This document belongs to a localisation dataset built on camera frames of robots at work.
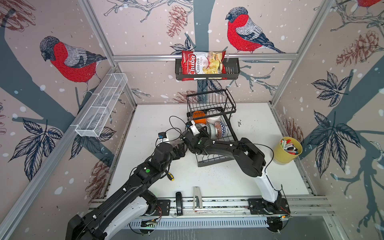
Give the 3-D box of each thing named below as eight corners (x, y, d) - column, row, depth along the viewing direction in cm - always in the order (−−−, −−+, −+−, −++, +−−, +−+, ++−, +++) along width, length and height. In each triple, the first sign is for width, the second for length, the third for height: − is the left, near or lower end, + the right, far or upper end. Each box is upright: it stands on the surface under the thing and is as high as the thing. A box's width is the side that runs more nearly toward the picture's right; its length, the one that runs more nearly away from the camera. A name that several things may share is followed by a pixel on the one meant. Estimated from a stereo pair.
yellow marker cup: (272, 165, 89) (283, 155, 78) (266, 148, 96) (275, 136, 85) (292, 165, 89) (306, 155, 78) (285, 148, 96) (296, 136, 85)
